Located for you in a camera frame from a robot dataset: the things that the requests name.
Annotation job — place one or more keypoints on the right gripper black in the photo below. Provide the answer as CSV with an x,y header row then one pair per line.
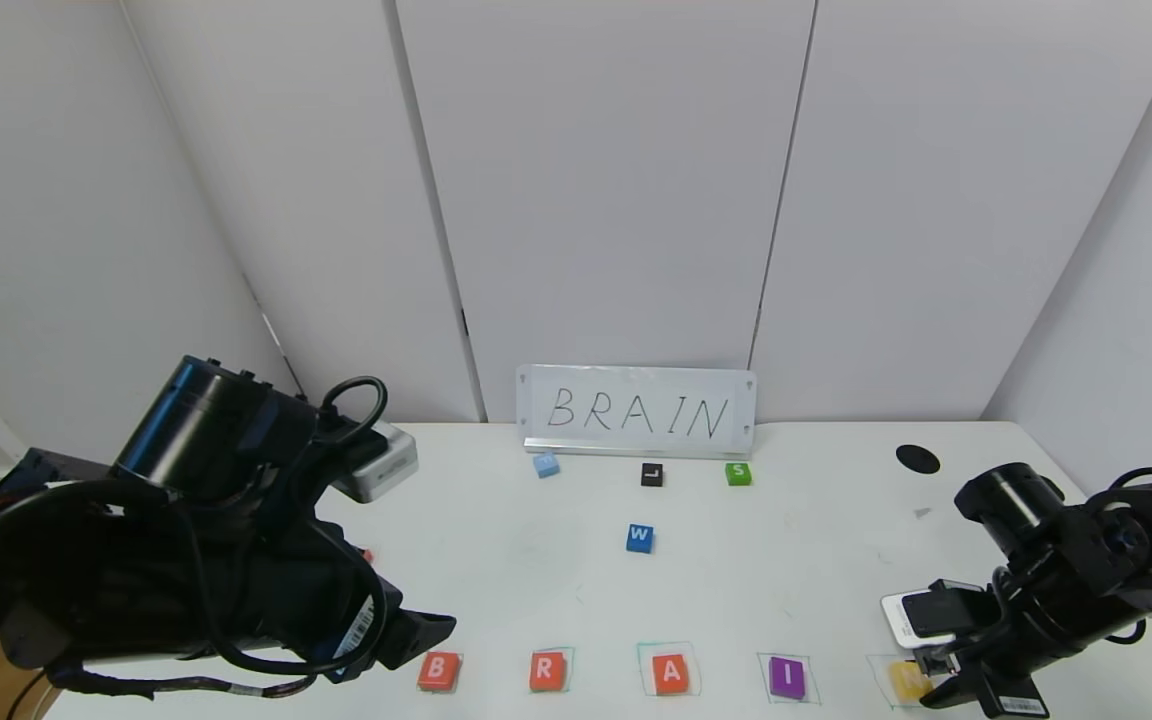
x,y
1008,698

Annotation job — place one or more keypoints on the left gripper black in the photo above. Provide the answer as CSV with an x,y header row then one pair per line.
x,y
364,625

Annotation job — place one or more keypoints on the yellow letter block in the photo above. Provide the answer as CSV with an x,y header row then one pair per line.
x,y
906,682

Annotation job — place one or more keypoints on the orange letter R block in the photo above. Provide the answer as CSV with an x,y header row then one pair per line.
x,y
547,671

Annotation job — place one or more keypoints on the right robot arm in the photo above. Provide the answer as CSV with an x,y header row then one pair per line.
x,y
1011,500

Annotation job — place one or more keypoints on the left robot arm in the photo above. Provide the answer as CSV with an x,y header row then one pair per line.
x,y
206,420

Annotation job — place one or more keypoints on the orange letter B block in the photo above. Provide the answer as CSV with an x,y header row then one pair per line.
x,y
439,670

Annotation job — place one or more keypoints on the purple letter I block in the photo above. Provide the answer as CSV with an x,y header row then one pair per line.
x,y
788,677

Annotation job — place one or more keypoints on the light blue letter block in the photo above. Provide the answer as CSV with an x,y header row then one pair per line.
x,y
547,465

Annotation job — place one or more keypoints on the blue letter W block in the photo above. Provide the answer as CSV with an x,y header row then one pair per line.
x,y
640,538

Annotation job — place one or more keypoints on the black letter L block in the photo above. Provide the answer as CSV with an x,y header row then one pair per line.
x,y
652,474

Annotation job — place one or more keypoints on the green letter S block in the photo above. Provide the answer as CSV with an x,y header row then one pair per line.
x,y
738,473

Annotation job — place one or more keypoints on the white BRAIN sign board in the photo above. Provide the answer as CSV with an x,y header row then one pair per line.
x,y
636,412

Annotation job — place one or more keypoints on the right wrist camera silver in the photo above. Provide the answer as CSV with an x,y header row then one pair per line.
x,y
921,612

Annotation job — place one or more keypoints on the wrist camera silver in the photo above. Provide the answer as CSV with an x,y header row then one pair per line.
x,y
921,612
381,470

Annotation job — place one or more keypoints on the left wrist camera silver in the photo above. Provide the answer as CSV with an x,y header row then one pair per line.
x,y
381,470

